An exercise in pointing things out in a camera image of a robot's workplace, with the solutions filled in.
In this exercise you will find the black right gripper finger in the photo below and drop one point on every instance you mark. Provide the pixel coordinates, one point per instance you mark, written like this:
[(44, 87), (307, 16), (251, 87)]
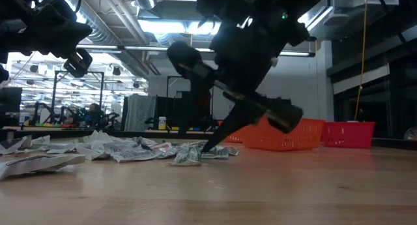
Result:
[(244, 120), (223, 124)]

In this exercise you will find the white packet with green print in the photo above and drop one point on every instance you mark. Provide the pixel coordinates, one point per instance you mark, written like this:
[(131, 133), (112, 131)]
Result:
[(187, 156)]

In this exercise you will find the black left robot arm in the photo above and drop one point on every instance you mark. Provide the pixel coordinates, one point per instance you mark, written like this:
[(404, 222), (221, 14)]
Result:
[(16, 23)]

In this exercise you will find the black background robot arm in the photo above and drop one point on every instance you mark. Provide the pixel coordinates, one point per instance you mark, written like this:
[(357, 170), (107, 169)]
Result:
[(42, 112)]

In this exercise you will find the orange plastic basket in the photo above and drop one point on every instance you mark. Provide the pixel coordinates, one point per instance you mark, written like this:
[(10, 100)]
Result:
[(312, 137), (233, 137)]

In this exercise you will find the yellow and blue striped bar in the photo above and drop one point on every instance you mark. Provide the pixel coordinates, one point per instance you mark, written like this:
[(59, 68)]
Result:
[(177, 128)]

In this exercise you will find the black partition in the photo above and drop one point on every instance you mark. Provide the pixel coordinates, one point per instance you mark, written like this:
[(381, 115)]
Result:
[(176, 109)]

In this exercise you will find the yellow and white bottle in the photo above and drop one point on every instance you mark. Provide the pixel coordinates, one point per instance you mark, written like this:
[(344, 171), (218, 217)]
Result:
[(162, 124)]

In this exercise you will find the black ceiling spotlight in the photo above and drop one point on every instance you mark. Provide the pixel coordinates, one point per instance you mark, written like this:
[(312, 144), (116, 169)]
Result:
[(116, 70)]

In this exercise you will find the grey hanging cloth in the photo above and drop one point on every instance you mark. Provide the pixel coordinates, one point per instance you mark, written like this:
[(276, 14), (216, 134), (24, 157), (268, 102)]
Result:
[(139, 112)]

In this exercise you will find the black monitor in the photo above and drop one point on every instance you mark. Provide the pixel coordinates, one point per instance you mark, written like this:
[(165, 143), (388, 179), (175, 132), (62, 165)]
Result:
[(9, 104)]

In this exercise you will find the long ceiling light strip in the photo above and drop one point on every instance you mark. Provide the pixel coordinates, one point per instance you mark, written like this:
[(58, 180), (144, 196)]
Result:
[(146, 48)]

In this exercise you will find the bright ceiling light panel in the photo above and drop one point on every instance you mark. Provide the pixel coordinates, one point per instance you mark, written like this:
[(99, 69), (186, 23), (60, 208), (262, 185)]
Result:
[(169, 26)]

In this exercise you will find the person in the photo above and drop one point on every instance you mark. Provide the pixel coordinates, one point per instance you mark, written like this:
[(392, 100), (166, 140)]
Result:
[(94, 114)]

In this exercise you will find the multicoloured striped bar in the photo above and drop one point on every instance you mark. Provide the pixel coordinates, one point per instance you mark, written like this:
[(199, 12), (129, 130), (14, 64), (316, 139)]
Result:
[(49, 125)]

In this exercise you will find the red plastic basket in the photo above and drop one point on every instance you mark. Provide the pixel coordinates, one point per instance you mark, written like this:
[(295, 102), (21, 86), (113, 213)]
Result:
[(348, 135)]

